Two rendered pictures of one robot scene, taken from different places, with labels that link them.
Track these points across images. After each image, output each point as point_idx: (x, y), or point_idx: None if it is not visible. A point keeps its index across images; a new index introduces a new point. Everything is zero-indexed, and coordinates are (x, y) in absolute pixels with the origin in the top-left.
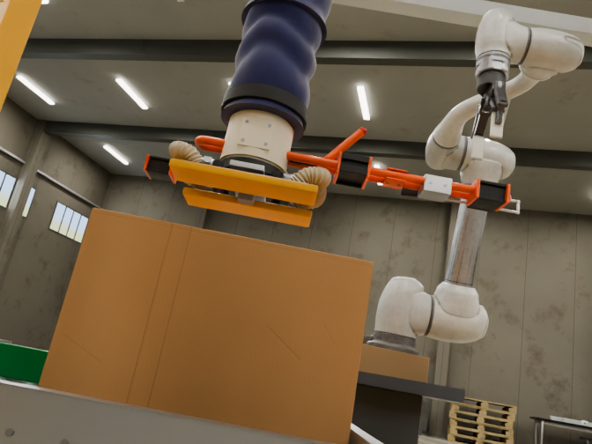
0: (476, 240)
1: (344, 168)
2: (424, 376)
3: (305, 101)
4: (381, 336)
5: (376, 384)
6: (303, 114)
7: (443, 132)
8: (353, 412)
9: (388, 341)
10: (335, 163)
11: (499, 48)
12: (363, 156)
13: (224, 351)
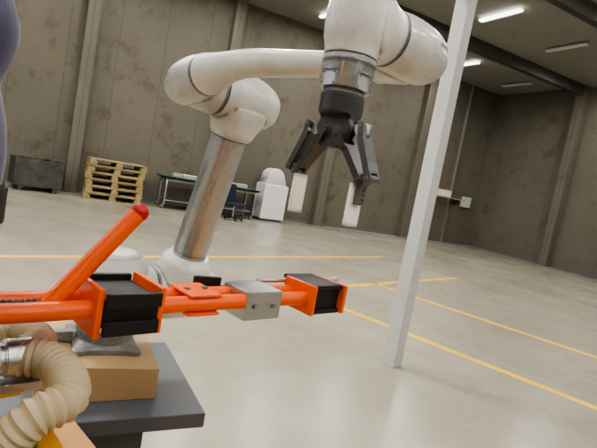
0: (219, 209)
1: (111, 332)
2: (152, 391)
3: (2, 173)
4: (90, 337)
5: (96, 434)
6: (1, 215)
7: (210, 79)
8: None
9: (100, 344)
10: (87, 314)
11: (371, 52)
12: (151, 295)
13: None
